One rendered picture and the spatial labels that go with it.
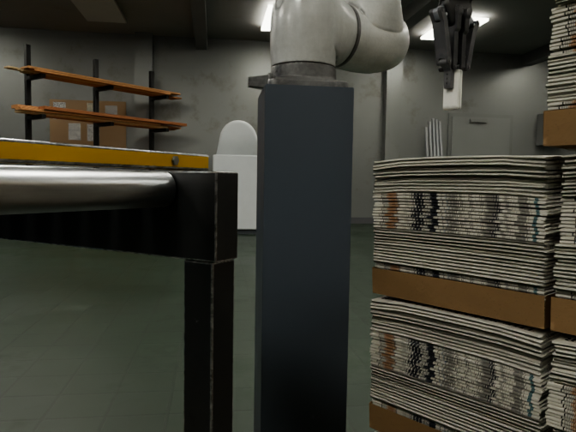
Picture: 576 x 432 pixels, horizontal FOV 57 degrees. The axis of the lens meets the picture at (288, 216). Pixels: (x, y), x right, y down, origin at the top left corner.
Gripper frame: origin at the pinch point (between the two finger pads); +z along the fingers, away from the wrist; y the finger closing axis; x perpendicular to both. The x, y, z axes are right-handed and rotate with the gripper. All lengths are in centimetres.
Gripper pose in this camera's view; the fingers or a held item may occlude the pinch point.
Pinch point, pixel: (453, 90)
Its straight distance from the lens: 104.9
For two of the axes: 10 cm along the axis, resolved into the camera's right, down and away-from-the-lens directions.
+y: 7.6, -0.3, 6.5
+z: -0.2, 10.0, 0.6
